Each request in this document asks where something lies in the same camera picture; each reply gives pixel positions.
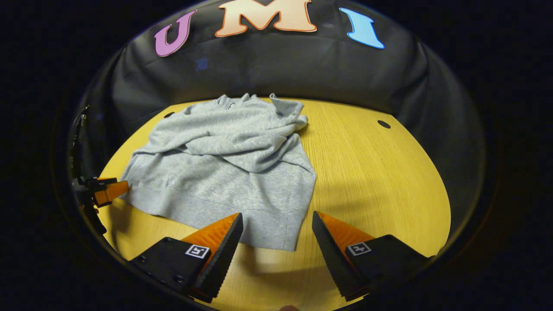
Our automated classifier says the grey zip-neck sweatshirt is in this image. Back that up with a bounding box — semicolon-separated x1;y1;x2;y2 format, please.
119;92;317;252

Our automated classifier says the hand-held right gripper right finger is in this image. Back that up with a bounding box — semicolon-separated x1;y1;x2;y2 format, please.
312;211;435;302

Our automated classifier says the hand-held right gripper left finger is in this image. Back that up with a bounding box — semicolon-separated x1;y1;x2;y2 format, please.
129;213;244;304

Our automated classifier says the black backdrop cloth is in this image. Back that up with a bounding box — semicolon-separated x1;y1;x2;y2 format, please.
65;0;489;242

